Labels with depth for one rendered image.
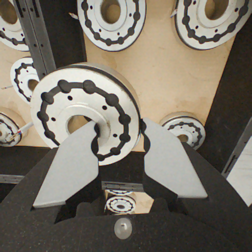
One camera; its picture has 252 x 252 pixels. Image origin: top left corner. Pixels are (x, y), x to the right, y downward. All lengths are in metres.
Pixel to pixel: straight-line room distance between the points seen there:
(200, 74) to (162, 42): 0.09
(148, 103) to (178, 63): 0.09
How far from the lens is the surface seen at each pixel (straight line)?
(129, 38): 0.25
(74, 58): 0.27
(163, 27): 0.28
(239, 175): 0.76
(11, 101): 0.42
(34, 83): 0.34
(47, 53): 0.21
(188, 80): 0.30
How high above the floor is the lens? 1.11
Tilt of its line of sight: 59 degrees down
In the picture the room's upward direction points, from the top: 171 degrees counter-clockwise
